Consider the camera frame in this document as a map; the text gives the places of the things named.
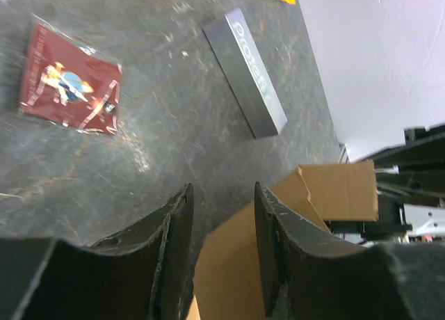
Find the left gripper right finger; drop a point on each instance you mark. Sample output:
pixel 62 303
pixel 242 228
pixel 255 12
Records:
pixel 326 277

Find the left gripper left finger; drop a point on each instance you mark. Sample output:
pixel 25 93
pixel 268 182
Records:
pixel 140 272

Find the brown cardboard box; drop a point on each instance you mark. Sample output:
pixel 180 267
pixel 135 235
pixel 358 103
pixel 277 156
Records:
pixel 227 283

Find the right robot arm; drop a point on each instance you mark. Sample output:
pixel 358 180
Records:
pixel 410 182

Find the silver toothpaste box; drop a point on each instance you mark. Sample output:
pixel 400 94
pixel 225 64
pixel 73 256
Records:
pixel 233 45

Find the red sachet packet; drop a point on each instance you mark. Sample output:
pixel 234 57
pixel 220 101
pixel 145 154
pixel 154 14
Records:
pixel 69 83

